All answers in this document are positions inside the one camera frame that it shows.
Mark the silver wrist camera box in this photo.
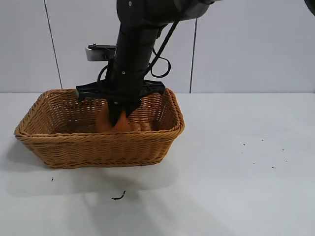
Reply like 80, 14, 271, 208
85, 43, 117, 62

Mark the long looped black cable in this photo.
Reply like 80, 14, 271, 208
145, 18, 182, 78

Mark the short black camera cable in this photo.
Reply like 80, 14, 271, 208
97, 64, 109, 83

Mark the orange fruit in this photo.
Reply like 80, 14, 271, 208
95, 103, 132, 135

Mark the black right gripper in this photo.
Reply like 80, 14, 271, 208
75, 59, 166, 128

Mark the tan woven wicker basket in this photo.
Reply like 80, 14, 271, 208
14, 88, 185, 169

